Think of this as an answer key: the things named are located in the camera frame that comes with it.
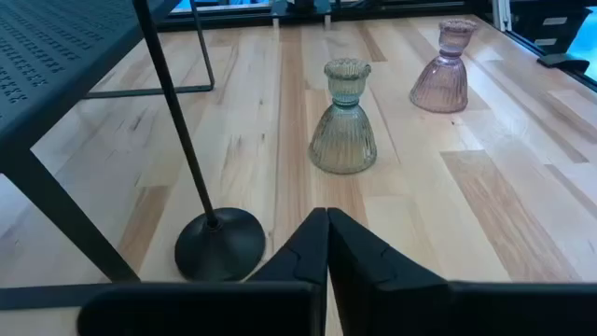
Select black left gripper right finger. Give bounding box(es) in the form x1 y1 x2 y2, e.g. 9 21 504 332
327 207 597 336

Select black perforated metal shelf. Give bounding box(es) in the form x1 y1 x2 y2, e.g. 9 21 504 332
0 0 216 285

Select black drawer cabinet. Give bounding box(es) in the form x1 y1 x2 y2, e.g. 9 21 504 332
507 0 593 55

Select pink ribbed glass candle holder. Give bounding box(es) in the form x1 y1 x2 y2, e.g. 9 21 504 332
409 18 479 115

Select green ribbed glass candle holder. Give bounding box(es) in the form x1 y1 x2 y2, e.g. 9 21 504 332
307 58 378 175

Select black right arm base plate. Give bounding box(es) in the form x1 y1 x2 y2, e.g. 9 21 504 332
270 0 333 29

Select tall black candlestick holder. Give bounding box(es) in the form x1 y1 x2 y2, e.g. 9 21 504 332
132 0 267 283

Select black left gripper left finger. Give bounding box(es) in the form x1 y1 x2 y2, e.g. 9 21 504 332
76 207 330 336

